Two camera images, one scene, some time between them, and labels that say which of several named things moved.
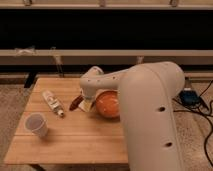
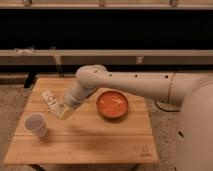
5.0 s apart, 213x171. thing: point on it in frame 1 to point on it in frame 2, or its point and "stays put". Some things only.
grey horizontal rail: [106, 56] stays put
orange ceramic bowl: [108, 103] stays put
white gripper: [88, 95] to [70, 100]
